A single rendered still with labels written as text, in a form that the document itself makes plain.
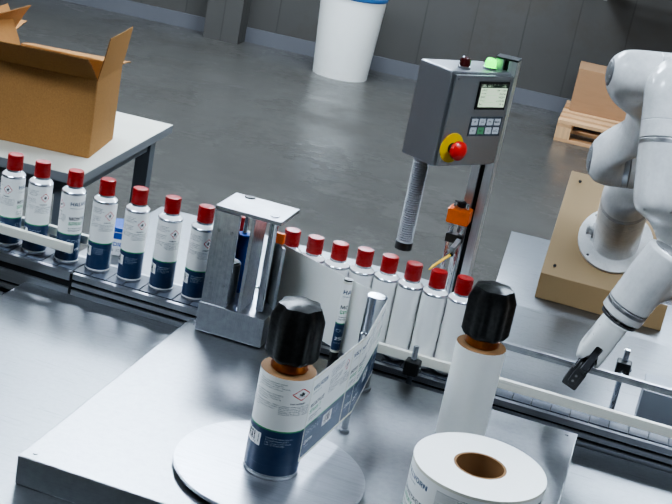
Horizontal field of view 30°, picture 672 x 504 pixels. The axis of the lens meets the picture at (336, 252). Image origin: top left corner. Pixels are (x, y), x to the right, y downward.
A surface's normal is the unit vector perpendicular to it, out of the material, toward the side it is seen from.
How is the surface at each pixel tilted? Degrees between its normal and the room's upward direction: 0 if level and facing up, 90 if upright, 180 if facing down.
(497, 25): 90
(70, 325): 0
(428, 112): 90
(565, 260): 44
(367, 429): 0
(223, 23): 90
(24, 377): 0
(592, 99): 90
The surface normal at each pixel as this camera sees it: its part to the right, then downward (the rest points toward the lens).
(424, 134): -0.77, 0.07
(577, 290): -0.28, 0.26
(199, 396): 0.18, -0.93
